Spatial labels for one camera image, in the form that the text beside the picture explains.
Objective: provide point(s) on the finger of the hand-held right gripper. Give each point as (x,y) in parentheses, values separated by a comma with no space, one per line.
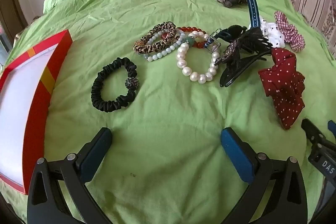
(312,133)
(332,129)

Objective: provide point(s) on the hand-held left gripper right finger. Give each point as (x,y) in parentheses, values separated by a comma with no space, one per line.
(236,153)

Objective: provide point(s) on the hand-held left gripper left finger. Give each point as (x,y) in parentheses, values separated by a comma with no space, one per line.
(97,153)

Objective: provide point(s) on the black scrunchie with bead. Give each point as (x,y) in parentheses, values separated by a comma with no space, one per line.
(105,103)

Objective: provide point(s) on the dark red dotted scrunchie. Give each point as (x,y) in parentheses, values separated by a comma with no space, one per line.
(283,82)

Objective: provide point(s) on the red cardboard box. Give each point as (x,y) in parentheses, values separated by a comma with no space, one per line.
(39,108)

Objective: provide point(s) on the black claw hair clip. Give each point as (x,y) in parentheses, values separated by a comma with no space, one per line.
(236,74)

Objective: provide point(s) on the rhinestone butterfly hair clip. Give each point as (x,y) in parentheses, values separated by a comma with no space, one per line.
(229,52)

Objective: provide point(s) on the pink plaid scrunchie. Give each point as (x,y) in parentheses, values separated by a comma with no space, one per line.
(291,32)

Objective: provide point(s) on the white dotted scrunchie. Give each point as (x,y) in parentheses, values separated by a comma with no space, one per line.
(273,35)

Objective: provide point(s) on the black fringed hair clip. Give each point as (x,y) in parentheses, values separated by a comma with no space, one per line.
(254,39)

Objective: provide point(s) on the leopard print scrunchie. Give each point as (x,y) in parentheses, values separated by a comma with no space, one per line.
(147,48)

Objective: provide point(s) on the green bedsheet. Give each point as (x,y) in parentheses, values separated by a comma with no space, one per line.
(170,113)

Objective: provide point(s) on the striped floral cushion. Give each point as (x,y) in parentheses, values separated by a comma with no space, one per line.
(315,3)

